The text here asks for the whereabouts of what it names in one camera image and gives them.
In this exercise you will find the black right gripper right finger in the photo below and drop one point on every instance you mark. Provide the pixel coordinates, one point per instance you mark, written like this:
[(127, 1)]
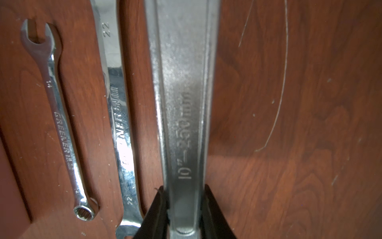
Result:
[(214, 224)]

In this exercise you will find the large silver adjustable wrench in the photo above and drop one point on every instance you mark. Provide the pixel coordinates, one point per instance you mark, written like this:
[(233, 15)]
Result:
[(182, 37)]

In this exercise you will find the small silver 14 wrench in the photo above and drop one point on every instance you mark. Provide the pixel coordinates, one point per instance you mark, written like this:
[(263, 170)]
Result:
[(46, 56)]

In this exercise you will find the silver 22 combination wrench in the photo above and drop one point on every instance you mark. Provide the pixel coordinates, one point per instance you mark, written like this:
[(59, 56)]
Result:
[(106, 15)]

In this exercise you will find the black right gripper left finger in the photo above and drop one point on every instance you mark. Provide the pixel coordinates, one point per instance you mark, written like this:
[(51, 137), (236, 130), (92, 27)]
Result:
[(155, 223)]

